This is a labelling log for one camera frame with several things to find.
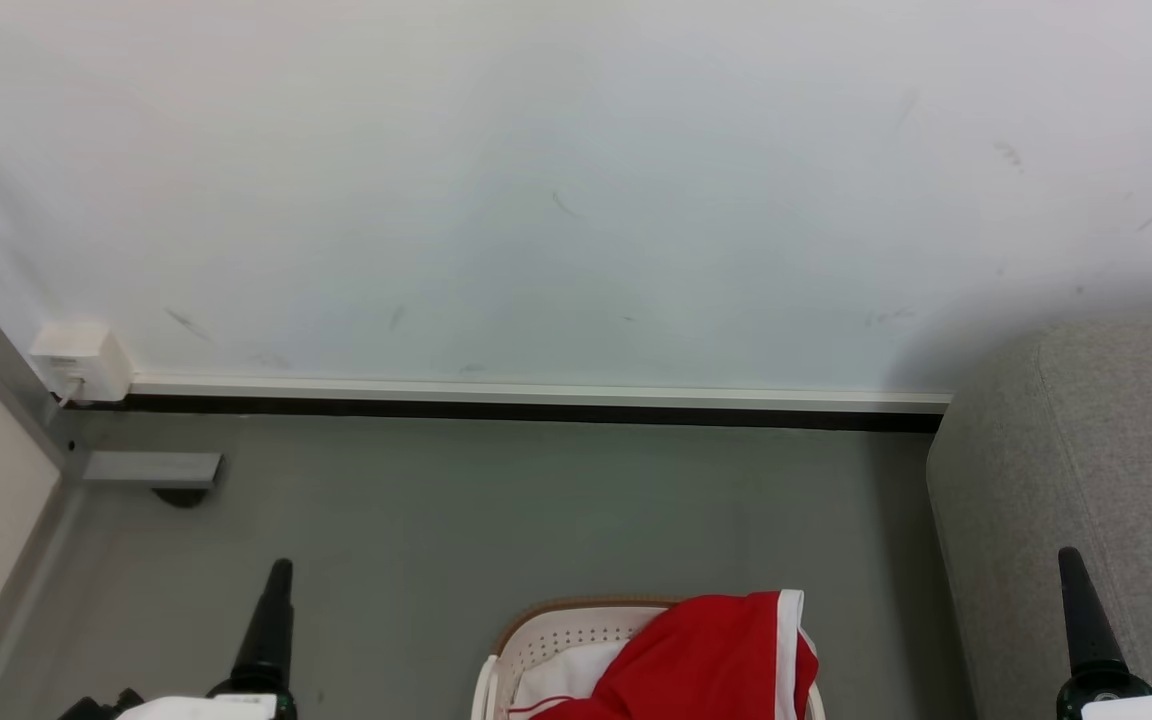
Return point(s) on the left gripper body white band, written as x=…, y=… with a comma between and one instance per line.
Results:
x=236, y=704

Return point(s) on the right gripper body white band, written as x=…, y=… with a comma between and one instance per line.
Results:
x=1116, y=702

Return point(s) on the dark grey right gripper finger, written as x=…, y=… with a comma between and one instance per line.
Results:
x=1078, y=620
x=1104, y=645

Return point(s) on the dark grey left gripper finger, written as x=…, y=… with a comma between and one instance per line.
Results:
x=261, y=640
x=285, y=640

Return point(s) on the red jersey with white trim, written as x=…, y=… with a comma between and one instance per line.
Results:
x=706, y=650

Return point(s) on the grey fabric sofa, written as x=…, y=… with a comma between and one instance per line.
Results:
x=1066, y=450

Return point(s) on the white cloth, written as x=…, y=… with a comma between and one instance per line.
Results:
x=561, y=682

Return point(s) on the grey metal foot bar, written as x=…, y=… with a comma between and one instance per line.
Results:
x=151, y=469

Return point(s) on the white laundry basket brown rim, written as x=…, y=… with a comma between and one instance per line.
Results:
x=556, y=630

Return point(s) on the white and black baseboard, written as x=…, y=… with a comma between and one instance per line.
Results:
x=536, y=400

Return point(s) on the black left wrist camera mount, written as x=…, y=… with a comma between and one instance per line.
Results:
x=101, y=708

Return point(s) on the black round frame foot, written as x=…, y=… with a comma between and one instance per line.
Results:
x=181, y=497

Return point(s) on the white wall socket box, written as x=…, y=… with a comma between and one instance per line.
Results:
x=86, y=355

